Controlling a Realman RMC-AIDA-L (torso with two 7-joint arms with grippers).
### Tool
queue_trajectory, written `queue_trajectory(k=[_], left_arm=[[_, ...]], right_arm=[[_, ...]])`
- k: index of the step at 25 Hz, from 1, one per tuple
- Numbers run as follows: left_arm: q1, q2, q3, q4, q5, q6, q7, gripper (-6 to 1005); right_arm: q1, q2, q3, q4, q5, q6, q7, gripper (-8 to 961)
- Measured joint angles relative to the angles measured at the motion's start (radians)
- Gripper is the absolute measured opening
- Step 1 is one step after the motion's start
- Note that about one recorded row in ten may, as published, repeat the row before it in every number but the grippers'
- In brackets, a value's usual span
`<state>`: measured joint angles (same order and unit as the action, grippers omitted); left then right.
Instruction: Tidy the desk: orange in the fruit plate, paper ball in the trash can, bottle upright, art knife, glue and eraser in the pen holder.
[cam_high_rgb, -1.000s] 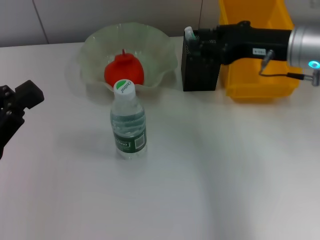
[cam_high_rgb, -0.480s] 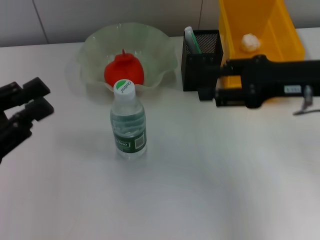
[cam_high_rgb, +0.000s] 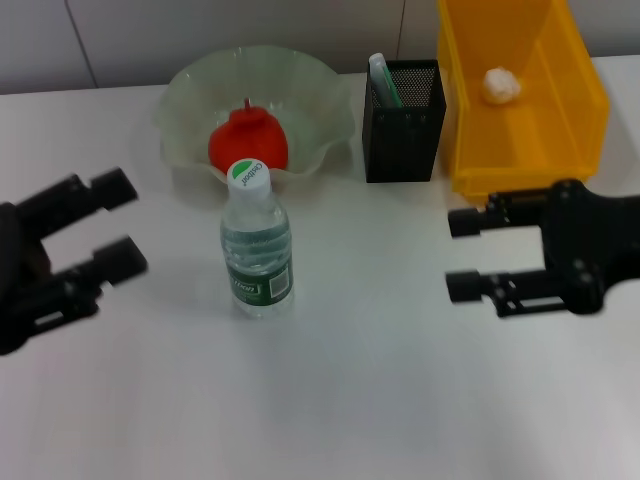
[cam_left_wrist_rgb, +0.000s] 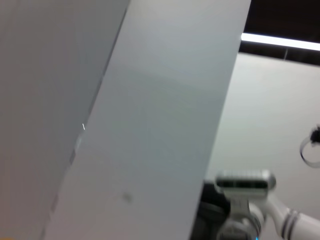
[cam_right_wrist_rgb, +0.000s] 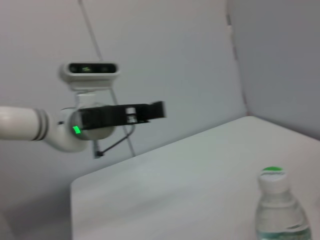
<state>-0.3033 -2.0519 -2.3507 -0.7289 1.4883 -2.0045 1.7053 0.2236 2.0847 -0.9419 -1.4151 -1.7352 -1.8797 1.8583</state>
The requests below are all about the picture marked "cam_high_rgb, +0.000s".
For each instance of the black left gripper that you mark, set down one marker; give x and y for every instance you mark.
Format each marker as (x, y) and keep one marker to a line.
(15, 280)

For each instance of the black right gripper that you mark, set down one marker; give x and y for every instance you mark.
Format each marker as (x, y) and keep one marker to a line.
(590, 240)

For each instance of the clear green-label water bottle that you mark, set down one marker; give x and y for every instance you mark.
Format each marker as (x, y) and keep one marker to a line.
(257, 250)

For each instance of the red pumpkin toy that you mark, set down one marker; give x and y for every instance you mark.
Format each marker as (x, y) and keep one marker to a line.
(250, 140)

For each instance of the white paper ball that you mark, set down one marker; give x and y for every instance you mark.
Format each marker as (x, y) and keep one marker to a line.
(500, 86)

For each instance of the grey marker pen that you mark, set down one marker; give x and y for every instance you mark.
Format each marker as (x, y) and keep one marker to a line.
(377, 80)

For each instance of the black mesh pen holder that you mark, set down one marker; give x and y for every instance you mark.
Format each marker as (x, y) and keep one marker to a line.
(400, 145)

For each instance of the green wavy glass fruit bowl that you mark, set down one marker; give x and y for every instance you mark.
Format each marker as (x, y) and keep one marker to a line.
(300, 100)

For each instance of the yellow plastic bin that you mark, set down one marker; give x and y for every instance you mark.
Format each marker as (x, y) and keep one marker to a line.
(525, 140)

